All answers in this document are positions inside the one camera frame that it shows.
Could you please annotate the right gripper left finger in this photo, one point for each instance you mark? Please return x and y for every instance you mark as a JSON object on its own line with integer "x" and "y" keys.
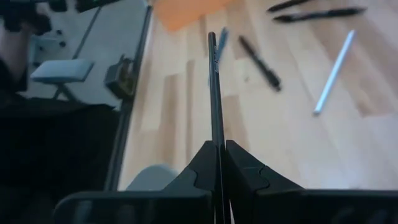
{"x": 140, "y": 208}

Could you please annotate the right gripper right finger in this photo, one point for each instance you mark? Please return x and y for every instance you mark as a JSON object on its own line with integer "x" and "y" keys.
{"x": 295, "y": 208}

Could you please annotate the black pencil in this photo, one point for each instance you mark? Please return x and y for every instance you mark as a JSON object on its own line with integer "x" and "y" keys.
{"x": 216, "y": 102}

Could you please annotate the white pencil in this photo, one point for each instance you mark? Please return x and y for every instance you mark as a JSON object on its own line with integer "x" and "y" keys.
{"x": 334, "y": 73}

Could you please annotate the blue pen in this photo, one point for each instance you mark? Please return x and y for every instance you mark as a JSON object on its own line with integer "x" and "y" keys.
{"x": 223, "y": 40}

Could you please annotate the black pen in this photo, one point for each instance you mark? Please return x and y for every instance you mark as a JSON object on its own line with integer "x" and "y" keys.
{"x": 289, "y": 5}
{"x": 259, "y": 63}
{"x": 320, "y": 14}

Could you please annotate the grey-blue stool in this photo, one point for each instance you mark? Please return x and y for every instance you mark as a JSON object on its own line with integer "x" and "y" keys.
{"x": 62, "y": 70}

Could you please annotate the orange plastic tray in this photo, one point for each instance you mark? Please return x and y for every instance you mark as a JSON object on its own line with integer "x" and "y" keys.
{"x": 186, "y": 12}

